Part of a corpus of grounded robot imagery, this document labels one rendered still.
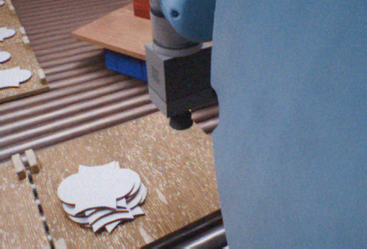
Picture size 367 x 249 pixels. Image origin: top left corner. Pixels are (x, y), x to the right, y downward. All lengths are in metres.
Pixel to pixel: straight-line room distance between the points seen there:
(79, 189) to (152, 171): 0.17
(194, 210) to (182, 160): 0.14
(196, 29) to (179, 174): 0.49
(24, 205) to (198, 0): 0.59
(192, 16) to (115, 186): 0.46
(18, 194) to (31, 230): 0.10
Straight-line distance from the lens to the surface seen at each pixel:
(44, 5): 1.89
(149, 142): 0.90
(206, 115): 1.02
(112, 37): 1.18
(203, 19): 0.38
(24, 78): 1.22
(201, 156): 0.86
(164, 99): 0.56
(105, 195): 0.74
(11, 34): 1.54
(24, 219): 0.80
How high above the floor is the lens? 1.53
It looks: 36 degrees down
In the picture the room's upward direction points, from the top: straight up
